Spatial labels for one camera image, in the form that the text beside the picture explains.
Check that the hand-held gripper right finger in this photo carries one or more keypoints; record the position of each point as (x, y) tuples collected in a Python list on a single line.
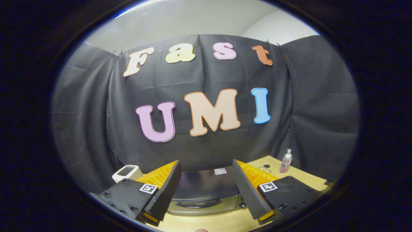
[(247, 193)]

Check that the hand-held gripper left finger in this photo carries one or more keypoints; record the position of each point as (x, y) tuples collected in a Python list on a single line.
[(164, 193)]

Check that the black toaster oven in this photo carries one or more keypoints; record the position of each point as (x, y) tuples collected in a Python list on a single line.
[(206, 190)]

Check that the white bread toaster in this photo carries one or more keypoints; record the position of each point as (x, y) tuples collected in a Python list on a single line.
[(125, 172)]

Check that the pink white spray bottle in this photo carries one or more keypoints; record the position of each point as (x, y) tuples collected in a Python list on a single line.
[(285, 162)]

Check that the black backdrop cloth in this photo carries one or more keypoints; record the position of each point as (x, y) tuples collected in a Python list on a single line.
[(87, 112)]

